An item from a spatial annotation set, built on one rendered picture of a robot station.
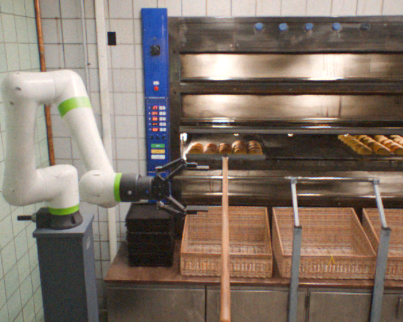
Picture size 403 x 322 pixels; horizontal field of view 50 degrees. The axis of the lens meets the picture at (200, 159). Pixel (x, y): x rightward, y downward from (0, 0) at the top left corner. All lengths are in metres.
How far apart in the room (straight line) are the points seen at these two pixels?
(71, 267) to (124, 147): 1.26
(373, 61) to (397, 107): 0.34
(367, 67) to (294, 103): 0.50
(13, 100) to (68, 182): 0.42
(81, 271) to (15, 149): 0.58
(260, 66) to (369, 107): 0.76
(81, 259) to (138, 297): 0.93
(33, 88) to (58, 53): 1.44
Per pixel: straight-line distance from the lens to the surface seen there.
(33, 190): 1.75
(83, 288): 1.94
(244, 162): 2.92
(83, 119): 1.56
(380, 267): 2.68
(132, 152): 2.95
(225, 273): 1.50
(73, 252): 1.87
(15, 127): 1.62
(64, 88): 1.61
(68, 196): 1.82
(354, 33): 2.95
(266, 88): 2.85
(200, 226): 3.00
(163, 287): 2.68
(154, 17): 2.82
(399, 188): 3.20
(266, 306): 2.74
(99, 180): 1.35
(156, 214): 2.74
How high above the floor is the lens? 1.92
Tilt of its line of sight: 15 degrees down
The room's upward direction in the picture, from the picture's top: straight up
